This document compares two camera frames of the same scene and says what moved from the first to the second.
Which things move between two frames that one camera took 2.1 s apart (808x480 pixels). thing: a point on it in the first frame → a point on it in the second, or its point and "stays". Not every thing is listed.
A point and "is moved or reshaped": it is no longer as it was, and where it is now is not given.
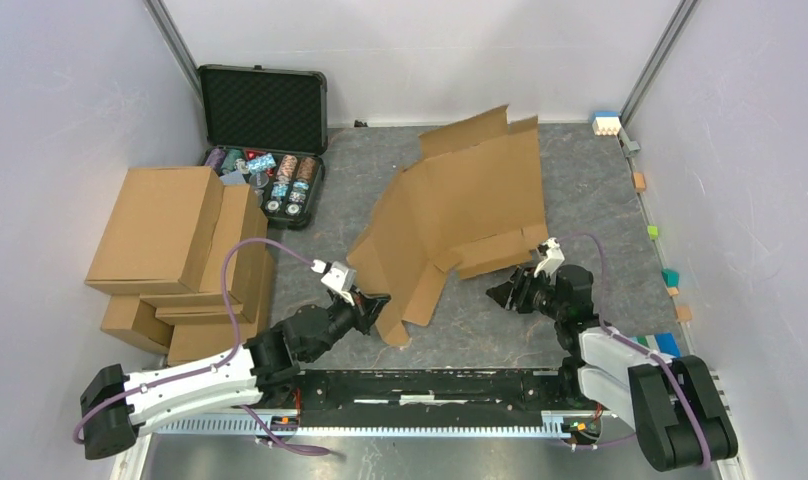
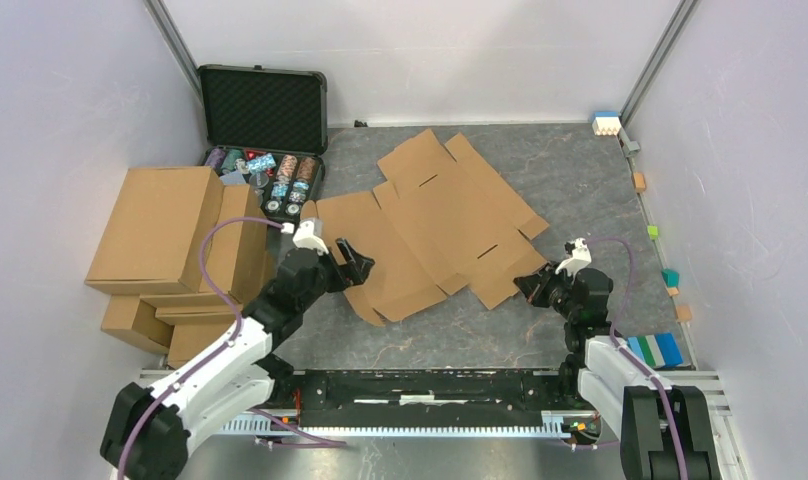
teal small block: (672, 278) stays
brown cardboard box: (474, 201) is moved or reshaped
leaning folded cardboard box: (241, 216) stays
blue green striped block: (663, 342) stays
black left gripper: (366, 309) → (353, 272)
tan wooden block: (683, 313) stays
